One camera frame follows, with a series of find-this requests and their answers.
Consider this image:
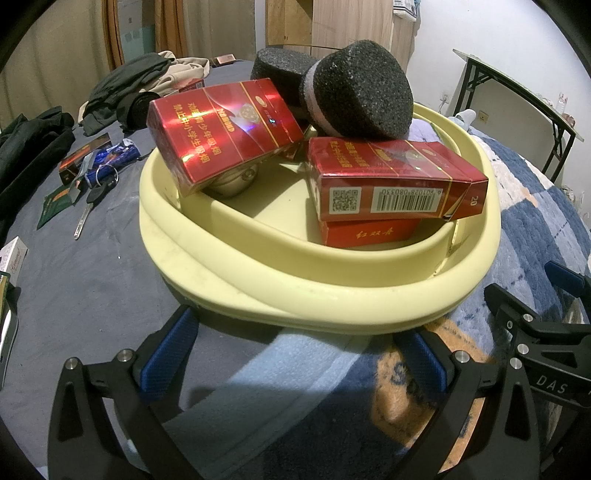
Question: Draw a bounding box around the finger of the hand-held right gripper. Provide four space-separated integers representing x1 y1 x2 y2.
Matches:
482 282 550 340
544 261 591 298

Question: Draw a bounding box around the car key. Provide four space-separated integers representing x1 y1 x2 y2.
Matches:
73 180 116 241

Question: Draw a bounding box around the grey bed sheet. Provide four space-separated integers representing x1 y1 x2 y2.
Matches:
0 58 259 480

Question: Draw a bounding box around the black folding table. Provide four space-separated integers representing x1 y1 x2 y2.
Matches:
452 48 591 185

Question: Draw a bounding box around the blue packet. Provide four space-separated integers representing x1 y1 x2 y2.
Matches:
97 141 139 167

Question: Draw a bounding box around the beige cloth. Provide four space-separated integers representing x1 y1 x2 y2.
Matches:
152 51 211 93

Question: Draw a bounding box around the dark red box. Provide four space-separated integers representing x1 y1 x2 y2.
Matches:
59 133 114 185

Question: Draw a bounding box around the blue checkered blanket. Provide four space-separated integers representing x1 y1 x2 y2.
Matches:
152 111 591 480

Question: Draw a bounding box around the green packet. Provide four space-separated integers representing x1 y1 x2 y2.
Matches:
37 185 77 229

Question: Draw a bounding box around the yellow collapsible basin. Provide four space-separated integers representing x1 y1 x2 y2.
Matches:
139 99 502 335

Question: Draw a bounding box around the small metal-capped bottle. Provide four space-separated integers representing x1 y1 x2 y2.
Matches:
205 161 259 199

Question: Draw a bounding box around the white box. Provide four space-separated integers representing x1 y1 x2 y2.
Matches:
0 236 29 287

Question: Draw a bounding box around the black round sponge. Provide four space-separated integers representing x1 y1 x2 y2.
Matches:
300 46 414 141
250 47 319 107

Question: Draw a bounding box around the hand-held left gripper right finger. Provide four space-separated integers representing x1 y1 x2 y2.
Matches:
397 330 550 480

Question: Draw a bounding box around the wooden wardrobe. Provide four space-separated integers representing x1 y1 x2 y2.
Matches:
265 0 416 75

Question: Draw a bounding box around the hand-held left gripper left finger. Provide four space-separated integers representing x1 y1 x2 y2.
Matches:
46 305 199 480

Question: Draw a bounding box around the beige curtain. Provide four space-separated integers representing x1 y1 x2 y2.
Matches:
154 0 259 63
0 0 125 125

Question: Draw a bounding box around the red cigarette box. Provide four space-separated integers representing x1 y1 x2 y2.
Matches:
321 217 423 247
305 136 489 222
148 78 305 197

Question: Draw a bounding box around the dark grey jacket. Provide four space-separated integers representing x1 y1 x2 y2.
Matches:
83 53 174 134

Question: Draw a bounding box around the black garment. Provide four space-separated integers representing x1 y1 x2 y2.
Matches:
0 106 77 232

